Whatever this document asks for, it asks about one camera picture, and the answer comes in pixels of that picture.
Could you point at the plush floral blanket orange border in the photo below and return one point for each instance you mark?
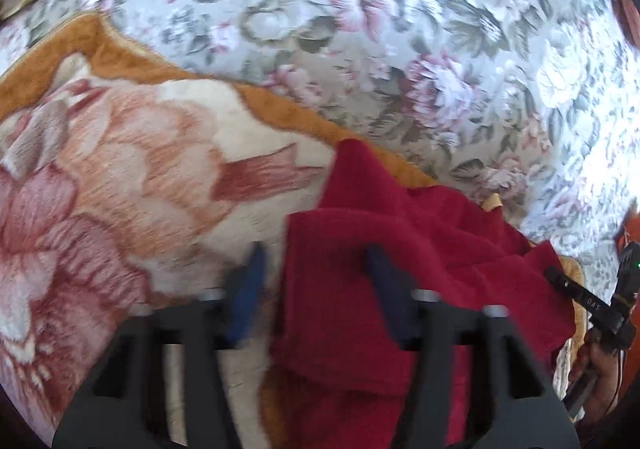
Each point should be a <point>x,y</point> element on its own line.
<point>125,154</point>

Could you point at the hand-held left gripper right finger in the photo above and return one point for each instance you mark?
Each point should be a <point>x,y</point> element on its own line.
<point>387,289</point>

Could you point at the grey floral bedsheet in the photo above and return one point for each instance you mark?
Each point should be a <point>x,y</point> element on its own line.
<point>350,54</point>

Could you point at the orange-brown wooden board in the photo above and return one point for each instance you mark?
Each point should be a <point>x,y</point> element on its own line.
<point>627,9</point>

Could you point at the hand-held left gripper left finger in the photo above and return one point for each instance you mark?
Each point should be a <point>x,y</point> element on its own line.
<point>247,294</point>

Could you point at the person's right hand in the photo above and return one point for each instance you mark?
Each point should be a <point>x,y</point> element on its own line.
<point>602,379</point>

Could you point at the red fleece garment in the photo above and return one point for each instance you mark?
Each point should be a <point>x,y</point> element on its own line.
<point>350,229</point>

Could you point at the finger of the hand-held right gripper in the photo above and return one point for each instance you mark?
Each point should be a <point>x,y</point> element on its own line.
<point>575,290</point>

